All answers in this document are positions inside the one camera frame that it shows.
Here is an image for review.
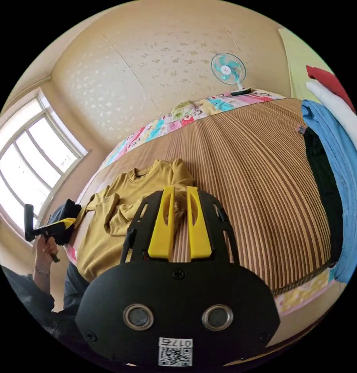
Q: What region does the teal table fan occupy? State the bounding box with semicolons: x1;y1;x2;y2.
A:
211;52;252;97

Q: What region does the person's body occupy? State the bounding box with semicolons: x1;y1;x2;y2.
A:
0;261;90;353

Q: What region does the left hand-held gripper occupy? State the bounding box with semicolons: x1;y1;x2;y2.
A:
33;199;82;263

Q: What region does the person's left hand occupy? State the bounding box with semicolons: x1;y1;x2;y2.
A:
35;235;60;263

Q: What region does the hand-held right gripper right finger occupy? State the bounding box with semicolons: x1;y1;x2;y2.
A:
186;185;213;261

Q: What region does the window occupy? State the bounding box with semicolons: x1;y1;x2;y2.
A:
0;89;89;243

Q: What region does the pile of clothes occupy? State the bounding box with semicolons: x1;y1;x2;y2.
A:
300;65;357;285

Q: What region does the bed with striped woven mat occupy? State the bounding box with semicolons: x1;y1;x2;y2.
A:
66;90;342;317

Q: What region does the person's left forearm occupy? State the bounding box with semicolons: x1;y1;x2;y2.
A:
32;259;52;293

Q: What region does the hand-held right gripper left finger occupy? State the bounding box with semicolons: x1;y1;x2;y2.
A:
147;186;175;261

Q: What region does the yellow long sleeve shirt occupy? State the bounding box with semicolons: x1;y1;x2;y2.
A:
70;158;196;282

